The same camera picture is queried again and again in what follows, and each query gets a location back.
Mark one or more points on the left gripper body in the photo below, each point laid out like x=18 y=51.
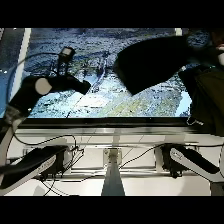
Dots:
x=76 y=84

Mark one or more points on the black garment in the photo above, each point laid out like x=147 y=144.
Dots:
x=150 y=63

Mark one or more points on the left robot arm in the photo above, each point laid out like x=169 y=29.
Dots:
x=25 y=95

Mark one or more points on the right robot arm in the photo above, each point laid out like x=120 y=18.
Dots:
x=195 y=163

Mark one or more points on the dark garment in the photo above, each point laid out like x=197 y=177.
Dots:
x=208 y=96

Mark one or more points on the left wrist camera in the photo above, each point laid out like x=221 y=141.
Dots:
x=66 y=52

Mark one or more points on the silver frame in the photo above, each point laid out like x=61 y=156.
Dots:
x=113 y=180

